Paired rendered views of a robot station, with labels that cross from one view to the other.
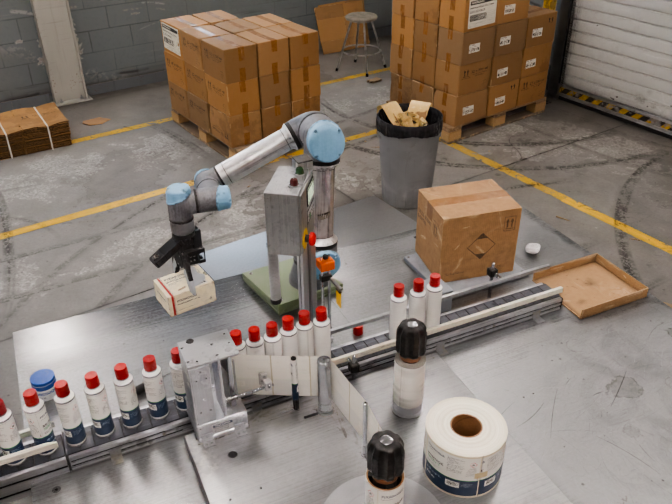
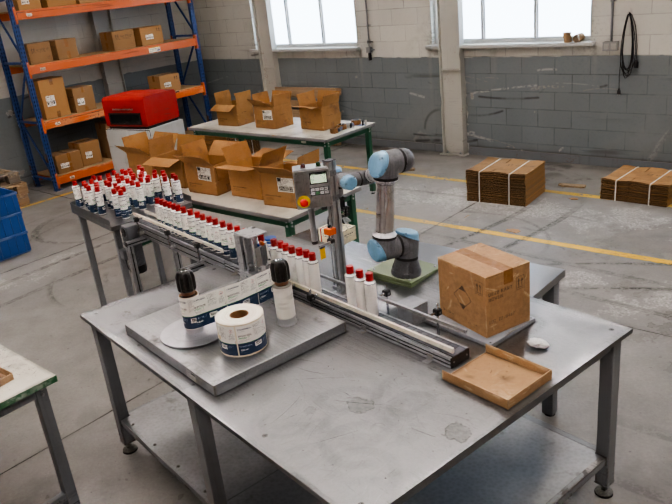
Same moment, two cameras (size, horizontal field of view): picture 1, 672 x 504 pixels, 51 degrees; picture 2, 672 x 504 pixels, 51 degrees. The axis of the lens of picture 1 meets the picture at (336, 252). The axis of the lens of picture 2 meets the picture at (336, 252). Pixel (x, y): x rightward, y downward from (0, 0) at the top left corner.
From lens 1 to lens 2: 3.14 m
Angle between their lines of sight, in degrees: 68
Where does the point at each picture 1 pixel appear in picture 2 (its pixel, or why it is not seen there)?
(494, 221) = (468, 279)
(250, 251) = (434, 252)
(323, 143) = (372, 163)
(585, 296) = (479, 377)
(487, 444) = (225, 321)
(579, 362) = (381, 383)
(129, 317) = not seen: hidden behind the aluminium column
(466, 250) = (453, 294)
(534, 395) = (332, 369)
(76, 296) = not seen: hidden behind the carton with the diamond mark
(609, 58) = not seen: outside the picture
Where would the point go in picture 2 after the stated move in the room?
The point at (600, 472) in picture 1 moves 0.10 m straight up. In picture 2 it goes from (265, 400) to (261, 377)
